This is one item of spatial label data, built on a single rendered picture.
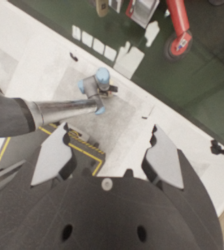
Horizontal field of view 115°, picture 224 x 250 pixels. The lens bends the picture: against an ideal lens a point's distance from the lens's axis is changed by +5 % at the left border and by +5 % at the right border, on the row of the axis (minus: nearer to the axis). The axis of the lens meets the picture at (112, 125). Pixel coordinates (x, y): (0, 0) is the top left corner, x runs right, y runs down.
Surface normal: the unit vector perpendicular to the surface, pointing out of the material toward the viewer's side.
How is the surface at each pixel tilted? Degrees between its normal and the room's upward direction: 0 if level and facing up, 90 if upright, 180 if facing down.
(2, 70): 0
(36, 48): 14
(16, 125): 62
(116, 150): 0
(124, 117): 0
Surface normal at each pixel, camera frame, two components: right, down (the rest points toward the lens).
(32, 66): -0.09, 0.04
